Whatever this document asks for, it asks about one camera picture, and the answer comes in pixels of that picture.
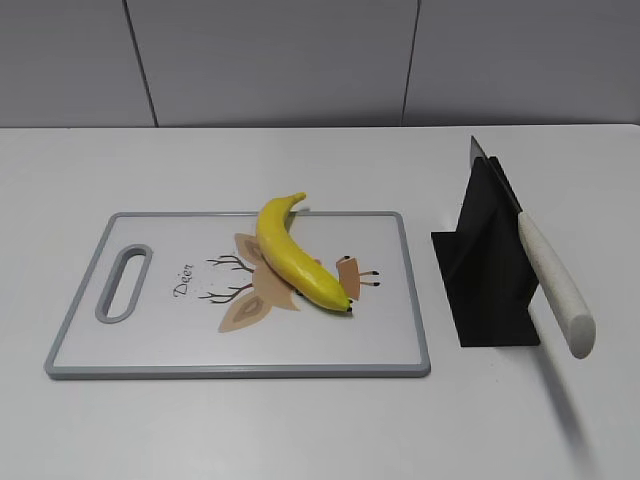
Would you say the yellow plastic banana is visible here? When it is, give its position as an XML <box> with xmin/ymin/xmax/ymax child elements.
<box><xmin>256</xmin><ymin>192</ymin><xmax>352</xmax><ymax>313</ymax></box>

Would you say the white-handled kitchen knife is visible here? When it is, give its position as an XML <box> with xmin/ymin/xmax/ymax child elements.
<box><xmin>470</xmin><ymin>136</ymin><xmax>596</xmax><ymax>359</ymax></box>

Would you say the white grey-rimmed cutting board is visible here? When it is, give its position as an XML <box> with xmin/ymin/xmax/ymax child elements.
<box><xmin>45</xmin><ymin>211</ymin><xmax>431</xmax><ymax>380</ymax></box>

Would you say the black knife stand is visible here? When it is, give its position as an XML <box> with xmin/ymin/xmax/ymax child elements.
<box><xmin>431</xmin><ymin>156</ymin><xmax>540</xmax><ymax>347</ymax></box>

